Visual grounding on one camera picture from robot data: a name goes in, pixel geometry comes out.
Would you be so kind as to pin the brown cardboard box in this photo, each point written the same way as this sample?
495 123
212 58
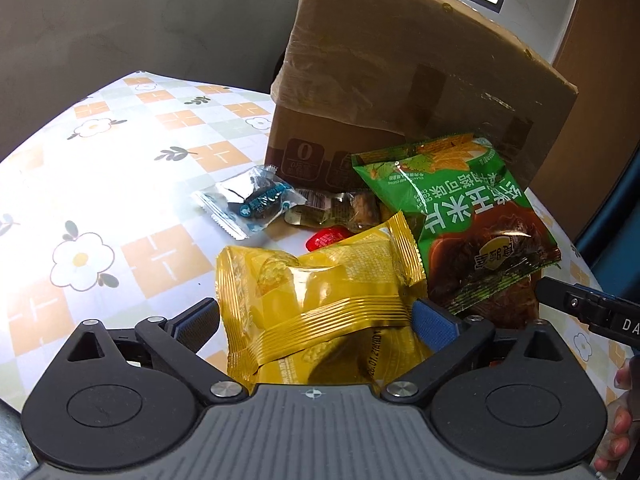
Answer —
400 75

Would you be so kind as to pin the yellow snack packet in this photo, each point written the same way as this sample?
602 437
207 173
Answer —
320 310

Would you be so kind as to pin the clear brown snack packet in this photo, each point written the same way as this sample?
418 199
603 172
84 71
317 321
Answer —
364 207

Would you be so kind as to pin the red candy wrapper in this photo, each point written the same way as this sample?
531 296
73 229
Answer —
327 237

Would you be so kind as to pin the clear blue-print candy packet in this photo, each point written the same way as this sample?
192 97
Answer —
255 199

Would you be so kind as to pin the green snack bag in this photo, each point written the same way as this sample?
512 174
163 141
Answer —
465 220

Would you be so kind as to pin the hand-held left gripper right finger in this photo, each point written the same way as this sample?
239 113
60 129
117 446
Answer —
433 326

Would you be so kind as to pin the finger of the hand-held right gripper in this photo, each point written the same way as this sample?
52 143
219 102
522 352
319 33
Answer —
562 297

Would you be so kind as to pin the dark blue panel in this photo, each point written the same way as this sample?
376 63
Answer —
612 240

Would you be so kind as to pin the person's right hand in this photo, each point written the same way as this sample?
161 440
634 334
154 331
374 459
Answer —
617 440

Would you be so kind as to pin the clear golden snack packet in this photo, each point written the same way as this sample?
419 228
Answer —
315 207

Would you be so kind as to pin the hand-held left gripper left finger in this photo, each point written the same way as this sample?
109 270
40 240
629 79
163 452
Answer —
199 324

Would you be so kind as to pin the wooden panel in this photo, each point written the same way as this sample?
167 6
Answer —
600 85

